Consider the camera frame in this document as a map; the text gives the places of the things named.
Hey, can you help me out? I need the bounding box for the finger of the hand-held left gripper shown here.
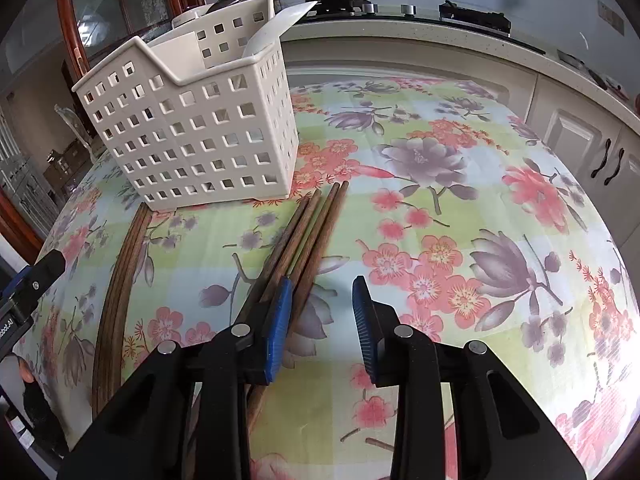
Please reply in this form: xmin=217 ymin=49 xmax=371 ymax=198
xmin=9 ymin=250 xmax=67 ymax=303

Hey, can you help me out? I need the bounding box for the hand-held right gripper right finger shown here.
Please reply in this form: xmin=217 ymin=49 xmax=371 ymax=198
xmin=351 ymin=275 xmax=588 ymax=480

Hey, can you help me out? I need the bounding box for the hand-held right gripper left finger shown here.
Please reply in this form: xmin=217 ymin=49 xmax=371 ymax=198
xmin=57 ymin=276 xmax=293 ymax=480

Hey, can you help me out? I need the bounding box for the brown wooden chopstick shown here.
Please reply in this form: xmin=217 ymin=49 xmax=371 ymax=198
xmin=235 ymin=196 xmax=312 ymax=326
xmin=91 ymin=205 xmax=146 ymax=418
xmin=280 ymin=182 xmax=341 ymax=286
xmin=245 ymin=180 xmax=350 ymax=431
xmin=105 ymin=207 xmax=152 ymax=411
xmin=257 ymin=187 xmax=323 ymax=307

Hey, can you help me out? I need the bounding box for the white perforated plastic basket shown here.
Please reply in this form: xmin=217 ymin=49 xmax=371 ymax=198
xmin=71 ymin=0 xmax=319 ymax=211

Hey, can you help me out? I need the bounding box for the floral tablecloth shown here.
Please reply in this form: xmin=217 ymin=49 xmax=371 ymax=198
xmin=15 ymin=77 xmax=640 ymax=480

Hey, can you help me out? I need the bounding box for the ornate white dining chair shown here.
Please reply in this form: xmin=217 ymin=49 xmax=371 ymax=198
xmin=54 ymin=104 xmax=96 ymax=161

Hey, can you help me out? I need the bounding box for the red wooden sliding door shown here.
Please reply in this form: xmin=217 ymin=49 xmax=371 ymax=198
xmin=54 ymin=0 xmax=207 ymax=83

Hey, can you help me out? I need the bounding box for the white electric cooker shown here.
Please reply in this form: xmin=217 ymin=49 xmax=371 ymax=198
xmin=172 ymin=4 xmax=221 ymax=30

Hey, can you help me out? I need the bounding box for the black glass gas hob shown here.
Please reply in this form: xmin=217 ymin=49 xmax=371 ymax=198
xmin=300 ymin=0 xmax=512 ymax=37

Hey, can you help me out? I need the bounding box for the silver rice cooker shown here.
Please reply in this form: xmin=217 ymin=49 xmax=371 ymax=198
xmin=205 ymin=0 xmax=281 ymax=15

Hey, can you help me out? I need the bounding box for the bronze single wall socket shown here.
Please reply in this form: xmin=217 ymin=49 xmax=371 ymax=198
xmin=598 ymin=1 xmax=625 ymax=36

